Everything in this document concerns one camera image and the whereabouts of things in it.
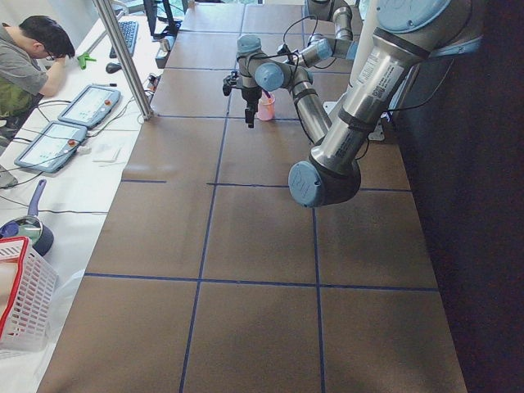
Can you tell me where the teach pendant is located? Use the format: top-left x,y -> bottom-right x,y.
57,84 -> 121,129
14,121 -> 88,174

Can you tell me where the white plastic basket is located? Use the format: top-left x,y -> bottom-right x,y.
1,237 -> 57,357

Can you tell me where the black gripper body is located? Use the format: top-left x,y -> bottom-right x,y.
242,86 -> 261,107

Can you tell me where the aluminium frame post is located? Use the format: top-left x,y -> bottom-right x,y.
93,0 -> 154,121

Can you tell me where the black monitor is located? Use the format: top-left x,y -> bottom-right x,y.
142,0 -> 186,40

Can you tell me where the lower teach pendant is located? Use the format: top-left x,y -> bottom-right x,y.
14,121 -> 88,174

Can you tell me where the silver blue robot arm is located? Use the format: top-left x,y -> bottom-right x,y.
277,1 -> 362,68
223,0 -> 486,207

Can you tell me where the pink mesh pen holder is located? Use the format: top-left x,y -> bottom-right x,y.
256,94 -> 275,121

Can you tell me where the green plastic clamp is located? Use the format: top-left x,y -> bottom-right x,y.
77,52 -> 96,70

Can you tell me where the upper teach pendant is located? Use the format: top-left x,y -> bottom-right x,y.
57,84 -> 121,129

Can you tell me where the black computer mouse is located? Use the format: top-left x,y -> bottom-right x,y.
105,62 -> 122,75

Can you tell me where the seated person grey shirt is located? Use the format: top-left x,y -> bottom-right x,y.
1,16 -> 75,141

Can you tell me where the blue saucepan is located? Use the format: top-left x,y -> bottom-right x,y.
1,179 -> 54,256

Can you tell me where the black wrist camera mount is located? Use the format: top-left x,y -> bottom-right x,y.
222,70 -> 242,97

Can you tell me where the black keyboard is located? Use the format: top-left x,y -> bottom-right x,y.
118,20 -> 139,56

